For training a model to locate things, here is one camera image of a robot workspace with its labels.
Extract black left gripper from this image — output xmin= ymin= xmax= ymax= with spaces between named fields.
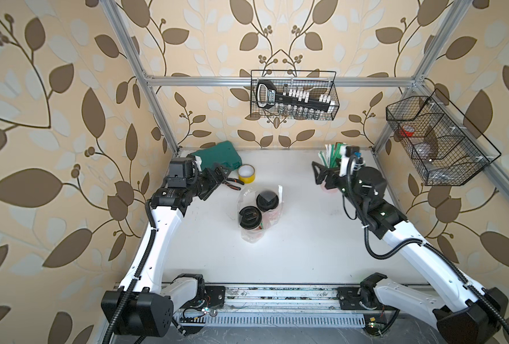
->
xmin=184 ymin=162 xmax=230 ymax=199

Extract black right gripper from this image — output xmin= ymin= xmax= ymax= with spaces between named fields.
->
xmin=315 ymin=158 xmax=367 ymax=214

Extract red cup black lid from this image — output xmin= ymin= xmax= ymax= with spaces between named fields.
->
xmin=256 ymin=190 xmax=282 ymax=228
xmin=238 ymin=206 xmax=264 ymax=243

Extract clear plastic carrier bag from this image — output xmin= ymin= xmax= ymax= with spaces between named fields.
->
xmin=237 ymin=184 xmax=283 ymax=244

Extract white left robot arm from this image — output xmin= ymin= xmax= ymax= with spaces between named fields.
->
xmin=101 ymin=156 xmax=231 ymax=343

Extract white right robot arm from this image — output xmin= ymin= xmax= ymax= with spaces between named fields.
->
xmin=311 ymin=146 xmax=509 ymax=343

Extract orange black pliers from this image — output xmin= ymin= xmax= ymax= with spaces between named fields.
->
xmin=222 ymin=178 xmax=244 ymax=191

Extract green white wrapped straws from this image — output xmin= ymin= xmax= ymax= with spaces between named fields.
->
xmin=318 ymin=143 xmax=346 ymax=169

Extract green plastic tool case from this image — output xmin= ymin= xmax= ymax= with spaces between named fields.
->
xmin=190 ymin=141 xmax=242 ymax=171

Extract yellow tape roll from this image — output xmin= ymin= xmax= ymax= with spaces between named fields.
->
xmin=237 ymin=164 xmax=256 ymax=184

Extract black socket set holder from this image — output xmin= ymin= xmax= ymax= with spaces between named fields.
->
xmin=251 ymin=79 xmax=340 ymax=115

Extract red item in basket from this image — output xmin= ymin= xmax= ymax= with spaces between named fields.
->
xmin=398 ymin=125 xmax=416 ymax=138

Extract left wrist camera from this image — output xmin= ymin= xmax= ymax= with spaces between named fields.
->
xmin=193 ymin=155 xmax=203 ymax=172

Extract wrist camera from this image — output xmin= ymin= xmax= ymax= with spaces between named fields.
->
xmin=193 ymin=155 xmax=203 ymax=172
xmin=339 ymin=145 xmax=363 ymax=177

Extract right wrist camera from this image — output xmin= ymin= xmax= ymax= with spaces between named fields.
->
xmin=339 ymin=145 xmax=363 ymax=177

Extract black wire basket back wall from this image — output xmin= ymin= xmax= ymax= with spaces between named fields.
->
xmin=250 ymin=69 xmax=340 ymax=121

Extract black wire basket wall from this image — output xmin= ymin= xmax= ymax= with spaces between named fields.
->
xmin=250 ymin=69 xmax=340 ymax=121
xmin=386 ymin=89 xmax=501 ymax=186

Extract black wire basket right wall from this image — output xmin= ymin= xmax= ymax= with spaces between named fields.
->
xmin=386 ymin=89 xmax=501 ymax=186

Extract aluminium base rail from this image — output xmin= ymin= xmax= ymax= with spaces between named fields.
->
xmin=105 ymin=283 xmax=462 ymax=330

